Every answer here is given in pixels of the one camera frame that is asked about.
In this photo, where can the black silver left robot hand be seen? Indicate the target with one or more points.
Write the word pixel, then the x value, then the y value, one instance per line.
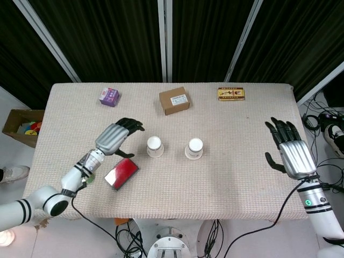
pixel 111 139

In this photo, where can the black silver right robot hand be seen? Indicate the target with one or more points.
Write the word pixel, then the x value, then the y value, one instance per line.
pixel 297 158

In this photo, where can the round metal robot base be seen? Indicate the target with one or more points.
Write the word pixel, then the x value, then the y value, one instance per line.
pixel 168 243

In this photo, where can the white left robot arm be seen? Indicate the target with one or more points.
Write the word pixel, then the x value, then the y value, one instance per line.
pixel 70 177

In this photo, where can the red stamp pad case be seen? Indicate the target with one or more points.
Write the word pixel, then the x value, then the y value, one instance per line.
pixel 122 173

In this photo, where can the purple small carton box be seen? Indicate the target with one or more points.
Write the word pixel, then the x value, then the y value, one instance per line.
pixel 109 96

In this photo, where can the white black sneaker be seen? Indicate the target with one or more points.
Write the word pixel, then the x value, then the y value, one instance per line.
pixel 334 137

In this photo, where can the green round object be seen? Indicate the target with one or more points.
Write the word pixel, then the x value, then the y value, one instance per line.
pixel 91 179

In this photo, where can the white paper cup blue stripe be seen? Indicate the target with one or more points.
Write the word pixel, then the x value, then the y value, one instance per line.
pixel 155 147
pixel 194 150

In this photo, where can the brown cardboard box white label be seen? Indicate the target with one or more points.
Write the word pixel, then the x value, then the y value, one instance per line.
pixel 174 102

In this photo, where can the beige woven tablecloth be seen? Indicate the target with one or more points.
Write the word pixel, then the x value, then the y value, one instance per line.
pixel 188 188

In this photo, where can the yellow flat printed box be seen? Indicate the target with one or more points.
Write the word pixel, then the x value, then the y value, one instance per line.
pixel 231 94

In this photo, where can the open cardboard box with toys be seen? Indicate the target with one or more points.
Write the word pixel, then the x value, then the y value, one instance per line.
pixel 16 134

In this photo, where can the black pleated curtain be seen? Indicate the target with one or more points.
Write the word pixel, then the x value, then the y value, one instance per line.
pixel 113 35

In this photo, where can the white metal frame post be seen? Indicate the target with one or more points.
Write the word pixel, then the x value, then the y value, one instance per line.
pixel 243 40
pixel 165 40
pixel 322 84
pixel 48 40

